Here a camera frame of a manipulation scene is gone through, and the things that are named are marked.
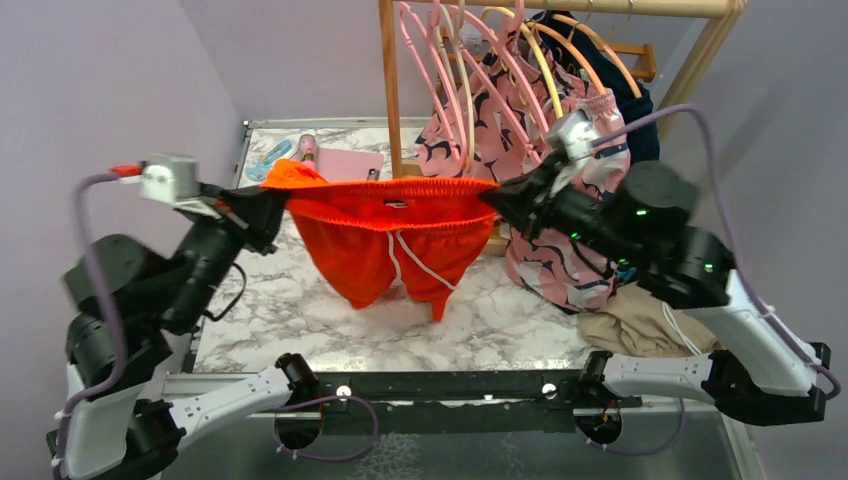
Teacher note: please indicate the pink shark print shorts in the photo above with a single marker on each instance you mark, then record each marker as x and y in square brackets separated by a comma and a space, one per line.
[568, 274]

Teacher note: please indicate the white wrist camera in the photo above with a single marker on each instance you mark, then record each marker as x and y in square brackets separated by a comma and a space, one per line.
[168, 178]
[570, 138]

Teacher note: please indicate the pink clipboard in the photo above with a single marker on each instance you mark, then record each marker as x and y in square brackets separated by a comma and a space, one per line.
[339, 165]

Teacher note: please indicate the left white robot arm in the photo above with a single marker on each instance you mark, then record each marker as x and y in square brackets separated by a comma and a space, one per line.
[128, 297]

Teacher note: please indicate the colourful print garment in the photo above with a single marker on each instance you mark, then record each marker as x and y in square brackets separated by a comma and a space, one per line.
[625, 274]

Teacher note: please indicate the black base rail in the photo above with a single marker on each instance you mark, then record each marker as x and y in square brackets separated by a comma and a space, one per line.
[447, 402]

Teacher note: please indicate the wooden clothes rack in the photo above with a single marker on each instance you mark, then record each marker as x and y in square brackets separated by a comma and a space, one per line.
[720, 18]

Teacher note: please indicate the yellow hanger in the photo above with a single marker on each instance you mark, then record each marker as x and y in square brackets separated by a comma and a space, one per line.
[515, 21]

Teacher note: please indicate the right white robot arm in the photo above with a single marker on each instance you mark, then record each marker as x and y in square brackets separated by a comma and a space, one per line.
[759, 376]

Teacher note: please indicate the cream hanger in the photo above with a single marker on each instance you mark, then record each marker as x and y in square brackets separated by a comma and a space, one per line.
[453, 26]

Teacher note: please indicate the navy blue garment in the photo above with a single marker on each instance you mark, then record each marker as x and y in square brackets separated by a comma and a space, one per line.
[644, 143]

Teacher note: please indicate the pink tube bottle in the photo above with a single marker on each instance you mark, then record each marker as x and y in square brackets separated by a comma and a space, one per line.
[307, 148]

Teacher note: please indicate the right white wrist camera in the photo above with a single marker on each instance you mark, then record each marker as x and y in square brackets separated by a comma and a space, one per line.
[570, 138]

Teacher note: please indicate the orange shorts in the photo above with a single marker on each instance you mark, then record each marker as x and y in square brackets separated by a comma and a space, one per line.
[364, 236]

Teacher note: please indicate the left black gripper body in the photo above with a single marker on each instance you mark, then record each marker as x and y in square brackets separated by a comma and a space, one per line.
[216, 245]

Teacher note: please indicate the orange wooden hanger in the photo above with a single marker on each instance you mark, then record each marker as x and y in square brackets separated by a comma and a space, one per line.
[576, 48]

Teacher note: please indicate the beige garment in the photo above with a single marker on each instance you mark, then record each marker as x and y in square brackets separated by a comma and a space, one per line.
[635, 323]

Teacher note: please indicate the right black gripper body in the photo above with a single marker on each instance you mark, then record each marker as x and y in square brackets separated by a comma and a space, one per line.
[582, 217]

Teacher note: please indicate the light blue package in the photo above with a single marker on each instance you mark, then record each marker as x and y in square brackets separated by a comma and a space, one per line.
[262, 166]

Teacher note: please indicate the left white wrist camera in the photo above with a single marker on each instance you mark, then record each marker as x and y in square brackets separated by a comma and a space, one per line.
[168, 178]

